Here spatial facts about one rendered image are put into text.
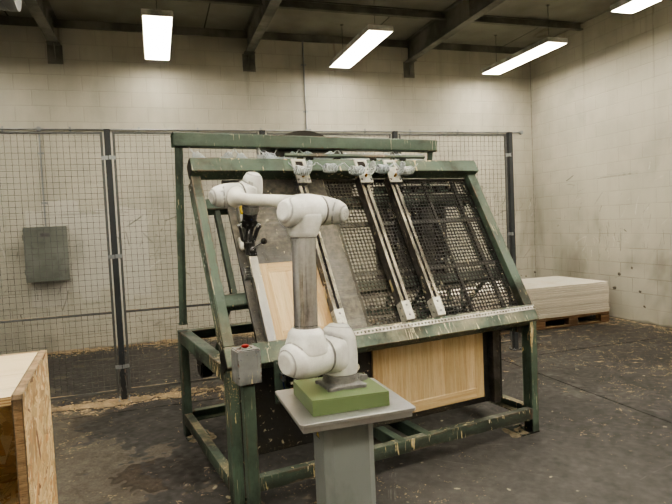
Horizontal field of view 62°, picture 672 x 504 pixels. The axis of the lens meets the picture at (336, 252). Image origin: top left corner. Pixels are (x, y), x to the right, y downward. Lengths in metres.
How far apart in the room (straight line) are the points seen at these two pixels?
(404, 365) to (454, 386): 0.45
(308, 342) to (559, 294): 6.01
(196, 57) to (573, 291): 6.05
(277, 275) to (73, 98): 5.45
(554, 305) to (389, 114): 3.72
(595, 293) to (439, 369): 4.73
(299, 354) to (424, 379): 1.74
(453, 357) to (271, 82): 5.55
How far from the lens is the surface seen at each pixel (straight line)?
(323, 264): 3.38
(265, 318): 3.15
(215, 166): 3.52
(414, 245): 3.76
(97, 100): 8.23
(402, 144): 4.71
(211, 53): 8.42
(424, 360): 3.84
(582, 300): 8.24
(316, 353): 2.29
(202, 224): 3.33
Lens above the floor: 1.53
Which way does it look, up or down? 3 degrees down
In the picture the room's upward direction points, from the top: 3 degrees counter-clockwise
